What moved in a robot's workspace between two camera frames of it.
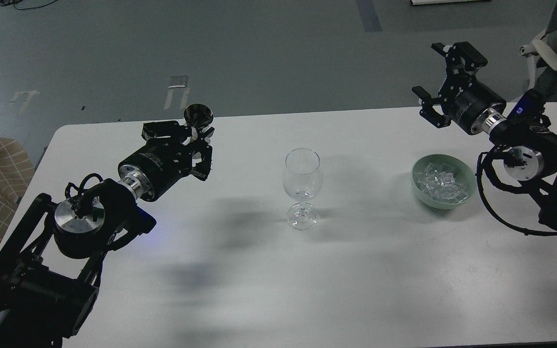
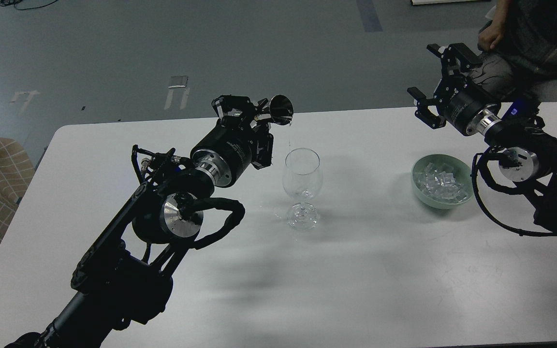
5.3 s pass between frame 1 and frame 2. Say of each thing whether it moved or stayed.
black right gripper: stayed
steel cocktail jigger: moved
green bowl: stayed
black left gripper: moved
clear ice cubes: stayed
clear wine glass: stayed
